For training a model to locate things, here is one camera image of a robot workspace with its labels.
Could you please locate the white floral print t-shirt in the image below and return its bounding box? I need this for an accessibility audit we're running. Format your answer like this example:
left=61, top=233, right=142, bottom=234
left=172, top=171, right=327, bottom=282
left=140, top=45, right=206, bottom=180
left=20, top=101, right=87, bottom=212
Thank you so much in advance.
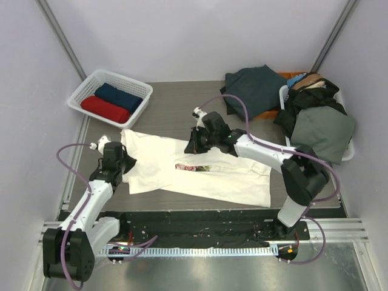
left=121, top=129, right=271, bottom=207

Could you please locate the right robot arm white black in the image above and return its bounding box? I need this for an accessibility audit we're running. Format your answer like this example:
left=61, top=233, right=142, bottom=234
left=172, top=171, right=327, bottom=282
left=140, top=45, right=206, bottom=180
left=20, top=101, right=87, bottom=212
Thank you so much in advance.
left=184, top=108, right=329, bottom=239

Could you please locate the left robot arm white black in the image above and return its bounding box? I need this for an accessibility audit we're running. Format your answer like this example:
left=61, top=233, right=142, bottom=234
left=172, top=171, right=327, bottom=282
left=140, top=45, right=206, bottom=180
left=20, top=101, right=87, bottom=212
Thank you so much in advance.
left=42, top=136, right=136, bottom=290

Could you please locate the rolled red t-shirt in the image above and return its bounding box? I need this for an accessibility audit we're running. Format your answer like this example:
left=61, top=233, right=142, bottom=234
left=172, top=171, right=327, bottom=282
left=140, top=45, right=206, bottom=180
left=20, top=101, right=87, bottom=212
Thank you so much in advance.
left=81, top=96, right=131, bottom=124

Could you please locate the orange plastic tray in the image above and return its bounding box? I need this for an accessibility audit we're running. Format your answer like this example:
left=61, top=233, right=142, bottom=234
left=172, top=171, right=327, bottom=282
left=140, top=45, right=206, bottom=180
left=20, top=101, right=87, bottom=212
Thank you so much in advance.
left=255, top=72, right=305, bottom=119

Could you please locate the dark teal folded t-shirt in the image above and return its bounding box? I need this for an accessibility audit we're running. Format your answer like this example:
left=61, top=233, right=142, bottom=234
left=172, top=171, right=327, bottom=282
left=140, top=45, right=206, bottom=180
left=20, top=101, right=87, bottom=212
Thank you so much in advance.
left=220, top=65, right=287, bottom=121

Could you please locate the white plastic lattice basket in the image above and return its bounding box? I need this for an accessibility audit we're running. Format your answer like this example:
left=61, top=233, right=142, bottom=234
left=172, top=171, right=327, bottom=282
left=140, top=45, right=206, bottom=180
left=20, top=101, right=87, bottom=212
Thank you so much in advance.
left=67, top=69, right=153, bottom=129

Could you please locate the rolled navy blue t-shirt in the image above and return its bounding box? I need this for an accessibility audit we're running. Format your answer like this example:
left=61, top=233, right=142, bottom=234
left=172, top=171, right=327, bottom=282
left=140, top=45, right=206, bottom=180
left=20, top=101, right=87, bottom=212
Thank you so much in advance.
left=95, top=83, right=143, bottom=113

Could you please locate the white plastic laundry bin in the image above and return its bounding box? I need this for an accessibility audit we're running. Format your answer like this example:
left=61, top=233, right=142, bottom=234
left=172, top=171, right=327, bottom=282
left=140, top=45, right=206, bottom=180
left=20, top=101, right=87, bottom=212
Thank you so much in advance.
left=279, top=85, right=355, bottom=161

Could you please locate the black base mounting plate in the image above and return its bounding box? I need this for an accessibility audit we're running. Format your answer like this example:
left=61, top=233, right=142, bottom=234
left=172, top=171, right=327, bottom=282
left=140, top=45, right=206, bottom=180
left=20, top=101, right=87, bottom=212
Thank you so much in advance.
left=57, top=207, right=312, bottom=248

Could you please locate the blue cloth in bin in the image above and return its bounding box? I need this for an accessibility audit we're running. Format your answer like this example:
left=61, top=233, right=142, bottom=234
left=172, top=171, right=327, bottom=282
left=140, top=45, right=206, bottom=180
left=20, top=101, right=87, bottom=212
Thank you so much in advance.
left=287, top=73, right=308, bottom=89

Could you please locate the tan beige garment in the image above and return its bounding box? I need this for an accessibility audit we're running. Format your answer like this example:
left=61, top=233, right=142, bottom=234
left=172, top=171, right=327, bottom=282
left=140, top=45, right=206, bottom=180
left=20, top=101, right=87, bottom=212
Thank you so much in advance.
left=291, top=72, right=324, bottom=90

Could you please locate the grey green t-shirt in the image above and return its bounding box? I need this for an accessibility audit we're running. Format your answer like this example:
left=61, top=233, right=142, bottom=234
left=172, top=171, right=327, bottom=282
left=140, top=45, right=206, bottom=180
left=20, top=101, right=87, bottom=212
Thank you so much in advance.
left=290, top=106, right=355, bottom=165

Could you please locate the black crumpled garment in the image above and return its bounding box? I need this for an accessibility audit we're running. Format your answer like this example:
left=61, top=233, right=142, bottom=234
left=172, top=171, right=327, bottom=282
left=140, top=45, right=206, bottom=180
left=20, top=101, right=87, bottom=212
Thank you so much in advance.
left=274, top=79, right=347, bottom=138

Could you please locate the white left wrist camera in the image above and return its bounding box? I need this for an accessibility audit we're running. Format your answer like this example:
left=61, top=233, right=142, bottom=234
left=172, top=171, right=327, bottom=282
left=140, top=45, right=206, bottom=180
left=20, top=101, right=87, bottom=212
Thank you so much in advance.
left=89, top=135, right=111, bottom=154

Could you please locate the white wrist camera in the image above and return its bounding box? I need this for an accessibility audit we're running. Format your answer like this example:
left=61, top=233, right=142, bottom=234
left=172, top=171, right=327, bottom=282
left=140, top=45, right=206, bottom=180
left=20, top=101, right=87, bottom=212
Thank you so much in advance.
left=89, top=135, right=111, bottom=154
left=192, top=107, right=207, bottom=128

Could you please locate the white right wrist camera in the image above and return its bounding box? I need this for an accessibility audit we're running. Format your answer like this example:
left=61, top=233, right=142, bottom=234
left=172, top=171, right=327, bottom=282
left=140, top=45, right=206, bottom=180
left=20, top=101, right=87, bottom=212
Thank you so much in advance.
left=192, top=107, right=207, bottom=128

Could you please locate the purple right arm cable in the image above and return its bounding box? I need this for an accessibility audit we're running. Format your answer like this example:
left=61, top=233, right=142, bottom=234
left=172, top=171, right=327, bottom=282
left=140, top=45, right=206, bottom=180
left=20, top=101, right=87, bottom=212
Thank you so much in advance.
left=195, top=93, right=342, bottom=266

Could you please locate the slotted white cable duct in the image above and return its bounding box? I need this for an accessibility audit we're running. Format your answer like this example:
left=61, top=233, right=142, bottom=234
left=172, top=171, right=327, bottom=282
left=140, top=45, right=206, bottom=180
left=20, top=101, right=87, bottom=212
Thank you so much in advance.
left=98, top=245, right=278, bottom=259

